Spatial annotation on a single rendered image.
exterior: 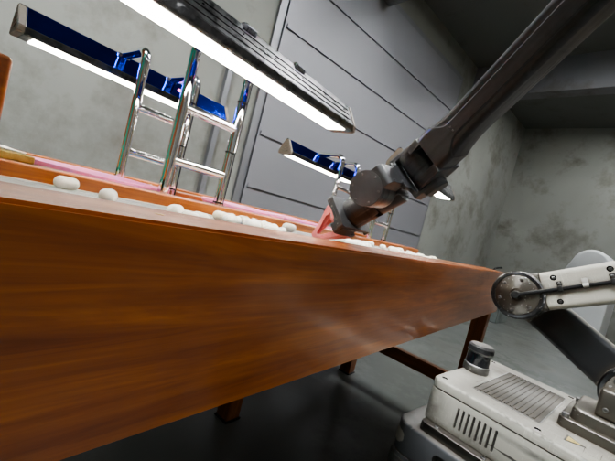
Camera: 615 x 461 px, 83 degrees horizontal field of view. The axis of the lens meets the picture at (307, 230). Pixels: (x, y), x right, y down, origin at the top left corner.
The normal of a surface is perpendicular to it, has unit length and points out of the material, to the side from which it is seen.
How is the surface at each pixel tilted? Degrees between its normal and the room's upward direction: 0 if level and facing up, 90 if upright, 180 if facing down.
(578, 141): 90
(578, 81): 90
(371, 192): 96
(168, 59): 90
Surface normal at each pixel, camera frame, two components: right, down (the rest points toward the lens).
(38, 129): 0.66, 0.21
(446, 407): -0.71, -0.15
